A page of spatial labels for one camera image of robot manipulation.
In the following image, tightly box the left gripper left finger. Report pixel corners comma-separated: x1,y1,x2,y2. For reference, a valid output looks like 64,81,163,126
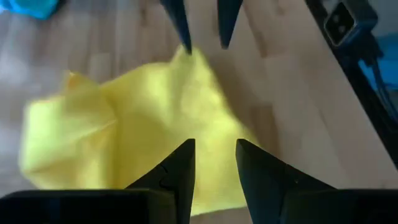
0,138,196,224

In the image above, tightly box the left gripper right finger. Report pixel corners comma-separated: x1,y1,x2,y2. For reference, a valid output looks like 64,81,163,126
235,138,398,224

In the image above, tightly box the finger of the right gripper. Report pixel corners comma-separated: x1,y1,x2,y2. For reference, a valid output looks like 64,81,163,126
216,0,243,50
160,0,193,55

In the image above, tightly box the yellow microfiber towel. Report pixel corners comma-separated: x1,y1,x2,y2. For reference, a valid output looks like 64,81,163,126
18,45,259,217

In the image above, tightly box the blue microfiber towel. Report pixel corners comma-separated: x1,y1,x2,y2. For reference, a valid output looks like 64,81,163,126
0,0,60,20

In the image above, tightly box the small camera box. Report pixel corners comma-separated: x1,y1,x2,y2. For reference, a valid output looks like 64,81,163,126
323,0,384,60

